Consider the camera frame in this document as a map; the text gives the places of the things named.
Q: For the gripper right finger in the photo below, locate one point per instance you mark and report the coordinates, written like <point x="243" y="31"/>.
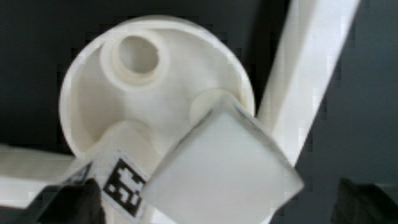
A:
<point x="366" y="203"/>

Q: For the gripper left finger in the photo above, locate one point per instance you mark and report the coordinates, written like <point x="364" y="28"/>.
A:
<point x="66" y="205"/>

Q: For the white stool leg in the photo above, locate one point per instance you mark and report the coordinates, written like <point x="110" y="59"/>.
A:
<point x="117" y="163"/>
<point x="224" y="180"/>

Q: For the white round stool seat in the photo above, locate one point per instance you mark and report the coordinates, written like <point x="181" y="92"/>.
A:
<point x="148" y="66"/>

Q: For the white front fence rail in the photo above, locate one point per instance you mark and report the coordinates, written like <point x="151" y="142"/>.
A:
<point x="30" y="169"/>

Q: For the white fence rail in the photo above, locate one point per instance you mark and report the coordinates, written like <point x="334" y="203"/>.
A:
<point x="30" y="169"/>
<point x="318" y="22"/>

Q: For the white right fence rail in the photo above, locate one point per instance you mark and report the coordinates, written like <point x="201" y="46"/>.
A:
<point x="318" y="22"/>

